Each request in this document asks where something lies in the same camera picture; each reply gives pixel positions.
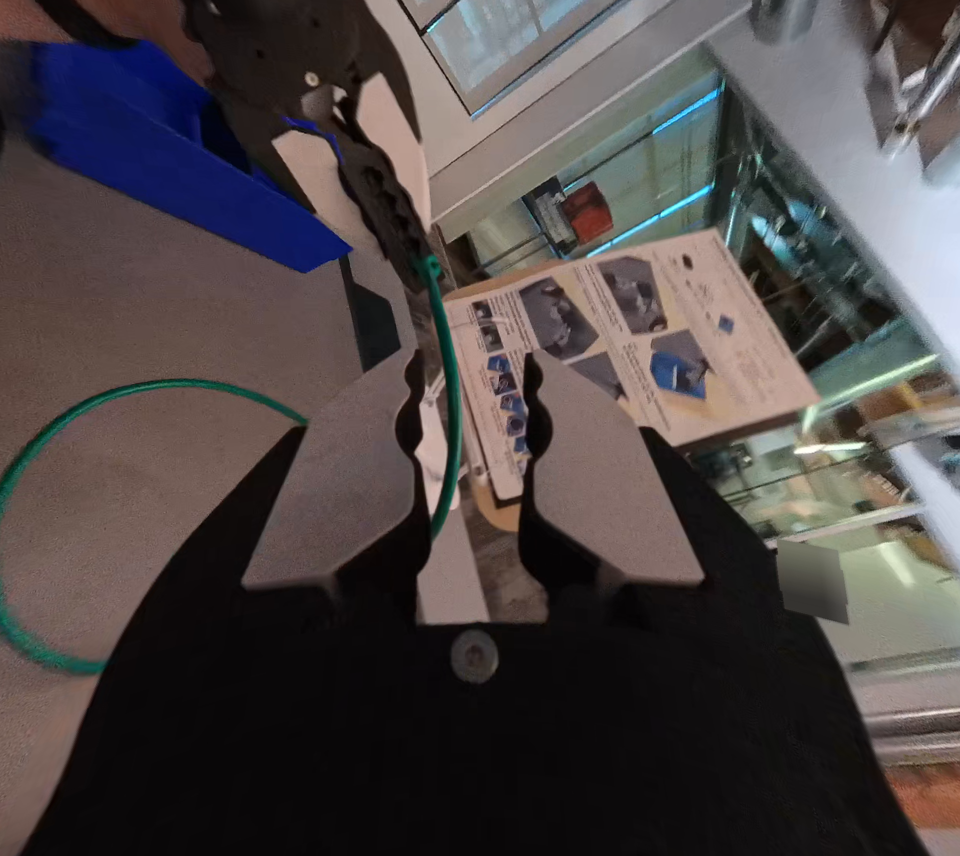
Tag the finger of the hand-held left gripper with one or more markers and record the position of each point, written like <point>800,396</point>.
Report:
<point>311,173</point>
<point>390,143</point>

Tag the printed instruction poster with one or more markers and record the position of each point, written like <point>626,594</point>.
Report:
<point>637,346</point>

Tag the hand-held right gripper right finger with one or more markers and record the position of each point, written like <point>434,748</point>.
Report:
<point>607,496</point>

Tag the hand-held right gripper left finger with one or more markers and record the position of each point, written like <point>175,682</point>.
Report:
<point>345,496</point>

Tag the black ethernet switch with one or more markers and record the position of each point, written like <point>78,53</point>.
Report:
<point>382,196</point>

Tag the red storage case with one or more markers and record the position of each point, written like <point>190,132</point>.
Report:
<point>585,211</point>

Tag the blue plastic bin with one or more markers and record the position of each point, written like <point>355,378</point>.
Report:
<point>150,143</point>

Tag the instruction sheet on stand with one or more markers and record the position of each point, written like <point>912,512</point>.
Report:
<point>499,512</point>

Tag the white stand base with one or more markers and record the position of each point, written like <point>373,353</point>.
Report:
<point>435,451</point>

